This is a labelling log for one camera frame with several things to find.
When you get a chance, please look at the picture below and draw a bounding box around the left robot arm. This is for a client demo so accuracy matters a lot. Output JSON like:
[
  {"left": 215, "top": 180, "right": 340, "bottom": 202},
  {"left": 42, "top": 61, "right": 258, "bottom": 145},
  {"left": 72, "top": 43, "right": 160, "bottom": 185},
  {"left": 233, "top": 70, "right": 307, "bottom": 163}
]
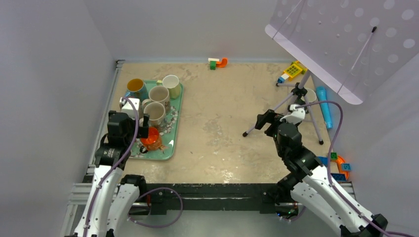
[{"left": 70, "top": 111, "right": 148, "bottom": 237}]

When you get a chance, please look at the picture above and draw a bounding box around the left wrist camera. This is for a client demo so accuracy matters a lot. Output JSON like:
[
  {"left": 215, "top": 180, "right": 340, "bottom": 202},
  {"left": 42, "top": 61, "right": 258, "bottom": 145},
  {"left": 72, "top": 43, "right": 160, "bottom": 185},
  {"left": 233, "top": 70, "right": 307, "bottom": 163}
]
[{"left": 120, "top": 97, "right": 143, "bottom": 119}]

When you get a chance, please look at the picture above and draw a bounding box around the tripod stand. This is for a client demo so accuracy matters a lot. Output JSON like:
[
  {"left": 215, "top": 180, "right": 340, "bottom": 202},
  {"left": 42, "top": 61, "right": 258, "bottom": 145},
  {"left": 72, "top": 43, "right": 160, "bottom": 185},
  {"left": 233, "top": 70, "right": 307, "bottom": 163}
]
[{"left": 242, "top": 70, "right": 325, "bottom": 145}]

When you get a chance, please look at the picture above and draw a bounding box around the green brick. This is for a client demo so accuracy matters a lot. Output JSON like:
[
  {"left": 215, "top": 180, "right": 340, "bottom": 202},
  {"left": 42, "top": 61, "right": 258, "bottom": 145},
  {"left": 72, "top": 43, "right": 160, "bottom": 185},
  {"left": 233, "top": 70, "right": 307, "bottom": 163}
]
[{"left": 329, "top": 152, "right": 338, "bottom": 161}]

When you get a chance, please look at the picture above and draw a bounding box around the green floral tray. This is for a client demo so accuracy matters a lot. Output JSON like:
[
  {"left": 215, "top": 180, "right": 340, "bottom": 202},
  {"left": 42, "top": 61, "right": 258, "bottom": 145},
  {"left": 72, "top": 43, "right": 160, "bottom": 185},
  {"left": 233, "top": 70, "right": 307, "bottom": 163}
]
[{"left": 130, "top": 83, "right": 184, "bottom": 160}]

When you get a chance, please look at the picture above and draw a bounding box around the orange green block toy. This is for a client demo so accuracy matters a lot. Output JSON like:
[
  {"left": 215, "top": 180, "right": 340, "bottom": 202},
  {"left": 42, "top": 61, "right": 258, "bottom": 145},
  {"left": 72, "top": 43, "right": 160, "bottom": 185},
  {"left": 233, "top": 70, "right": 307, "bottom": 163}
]
[{"left": 208, "top": 57, "right": 228, "bottom": 70}]

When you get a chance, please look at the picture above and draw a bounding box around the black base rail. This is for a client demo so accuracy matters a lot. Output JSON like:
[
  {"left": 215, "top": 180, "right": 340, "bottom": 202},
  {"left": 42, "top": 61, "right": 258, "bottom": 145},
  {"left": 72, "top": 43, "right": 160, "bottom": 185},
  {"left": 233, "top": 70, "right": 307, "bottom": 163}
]
[{"left": 134, "top": 183, "right": 303, "bottom": 218}]

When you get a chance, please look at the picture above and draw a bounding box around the cyan brick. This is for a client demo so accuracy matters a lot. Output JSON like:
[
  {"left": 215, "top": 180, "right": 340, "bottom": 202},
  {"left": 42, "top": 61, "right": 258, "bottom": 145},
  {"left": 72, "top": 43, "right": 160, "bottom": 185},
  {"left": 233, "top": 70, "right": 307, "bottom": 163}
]
[{"left": 341, "top": 163, "right": 352, "bottom": 172}]

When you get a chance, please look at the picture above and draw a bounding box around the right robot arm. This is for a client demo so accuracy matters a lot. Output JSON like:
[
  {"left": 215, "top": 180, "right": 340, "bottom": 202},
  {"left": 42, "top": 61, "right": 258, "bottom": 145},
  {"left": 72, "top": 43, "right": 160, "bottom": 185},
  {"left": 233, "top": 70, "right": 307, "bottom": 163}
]
[{"left": 255, "top": 109, "right": 388, "bottom": 237}]

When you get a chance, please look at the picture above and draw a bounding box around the tan floral mug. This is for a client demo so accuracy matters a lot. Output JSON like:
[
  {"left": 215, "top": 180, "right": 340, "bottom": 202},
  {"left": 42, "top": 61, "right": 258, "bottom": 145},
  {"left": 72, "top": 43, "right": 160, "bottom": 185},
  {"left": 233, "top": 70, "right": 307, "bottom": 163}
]
[{"left": 143, "top": 102, "right": 167, "bottom": 132}]

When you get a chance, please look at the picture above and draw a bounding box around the blue mug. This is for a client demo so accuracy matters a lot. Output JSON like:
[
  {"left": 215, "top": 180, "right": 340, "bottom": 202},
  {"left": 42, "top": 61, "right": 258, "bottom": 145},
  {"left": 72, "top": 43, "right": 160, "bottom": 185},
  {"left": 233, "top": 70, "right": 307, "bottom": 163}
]
[{"left": 125, "top": 79, "right": 149, "bottom": 102}]

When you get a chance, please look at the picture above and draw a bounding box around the beige floral mug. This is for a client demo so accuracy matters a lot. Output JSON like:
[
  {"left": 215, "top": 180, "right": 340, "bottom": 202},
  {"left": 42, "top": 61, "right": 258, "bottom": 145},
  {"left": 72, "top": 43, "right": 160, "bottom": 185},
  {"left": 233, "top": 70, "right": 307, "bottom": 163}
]
[{"left": 142, "top": 85, "right": 170, "bottom": 114}]

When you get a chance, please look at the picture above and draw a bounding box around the dark blue brick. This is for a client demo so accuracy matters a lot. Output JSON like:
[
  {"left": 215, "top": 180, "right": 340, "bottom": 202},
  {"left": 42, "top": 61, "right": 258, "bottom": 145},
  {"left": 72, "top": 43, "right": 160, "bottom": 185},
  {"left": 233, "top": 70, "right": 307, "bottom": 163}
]
[{"left": 331, "top": 173, "right": 347, "bottom": 183}]

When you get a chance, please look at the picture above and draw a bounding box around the light green mug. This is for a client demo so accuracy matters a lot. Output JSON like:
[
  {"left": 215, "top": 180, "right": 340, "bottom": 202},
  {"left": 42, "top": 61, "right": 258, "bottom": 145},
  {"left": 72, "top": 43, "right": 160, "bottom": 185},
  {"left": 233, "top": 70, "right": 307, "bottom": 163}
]
[{"left": 156, "top": 75, "right": 181, "bottom": 99}]

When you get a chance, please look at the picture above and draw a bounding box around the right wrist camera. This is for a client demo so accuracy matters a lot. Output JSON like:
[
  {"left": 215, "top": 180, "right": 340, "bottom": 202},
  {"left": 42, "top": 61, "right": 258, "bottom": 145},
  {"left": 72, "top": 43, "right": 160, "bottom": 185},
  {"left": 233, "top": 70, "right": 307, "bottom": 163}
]
[{"left": 280, "top": 104, "right": 306, "bottom": 125}]

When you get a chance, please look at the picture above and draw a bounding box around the orange mug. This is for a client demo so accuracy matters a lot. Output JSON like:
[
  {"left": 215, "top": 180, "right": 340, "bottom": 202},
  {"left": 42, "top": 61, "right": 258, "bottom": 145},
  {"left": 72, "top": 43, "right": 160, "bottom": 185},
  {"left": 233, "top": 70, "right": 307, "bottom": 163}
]
[{"left": 139, "top": 127, "right": 164, "bottom": 154}]

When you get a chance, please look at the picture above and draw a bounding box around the blue cylinder toy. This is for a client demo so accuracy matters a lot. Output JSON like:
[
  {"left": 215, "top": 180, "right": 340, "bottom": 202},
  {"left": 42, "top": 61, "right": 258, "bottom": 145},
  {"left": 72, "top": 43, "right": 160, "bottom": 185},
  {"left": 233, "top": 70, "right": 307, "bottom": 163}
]
[{"left": 316, "top": 86, "right": 333, "bottom": 129}]

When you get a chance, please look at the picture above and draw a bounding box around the perforated white panel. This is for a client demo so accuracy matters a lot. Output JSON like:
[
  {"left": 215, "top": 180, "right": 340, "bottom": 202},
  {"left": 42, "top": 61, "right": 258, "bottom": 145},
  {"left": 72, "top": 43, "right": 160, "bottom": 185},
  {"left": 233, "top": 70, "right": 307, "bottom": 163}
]
[{"left": 265, "top": 0, "right": 419, "bottom": 105}]

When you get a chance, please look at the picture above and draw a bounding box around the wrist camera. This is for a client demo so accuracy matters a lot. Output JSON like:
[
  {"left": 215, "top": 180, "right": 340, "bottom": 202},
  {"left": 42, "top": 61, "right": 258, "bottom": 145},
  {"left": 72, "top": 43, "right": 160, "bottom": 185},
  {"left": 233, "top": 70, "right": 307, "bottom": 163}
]
[
  {"left": 120, "top": 97, "right": 143, "bottom": 119},
  {"left": 280, "top": 104, "right": 306, "bottom": 125}
]

